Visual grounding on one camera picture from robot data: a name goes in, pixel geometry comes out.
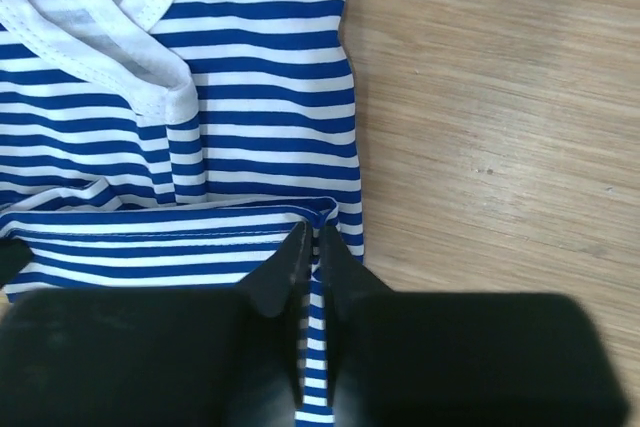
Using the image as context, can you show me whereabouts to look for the blue white striped tank top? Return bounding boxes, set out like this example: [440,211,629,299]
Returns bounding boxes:
[1,0,364,426]

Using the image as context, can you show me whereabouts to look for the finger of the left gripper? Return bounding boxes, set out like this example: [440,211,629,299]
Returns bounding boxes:
[0,239,30,288]

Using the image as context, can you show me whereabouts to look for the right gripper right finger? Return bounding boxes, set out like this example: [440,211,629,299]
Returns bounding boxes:
[320,226,630,426]

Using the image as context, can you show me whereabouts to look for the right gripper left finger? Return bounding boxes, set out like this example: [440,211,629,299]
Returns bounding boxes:
[1,223,312,426]

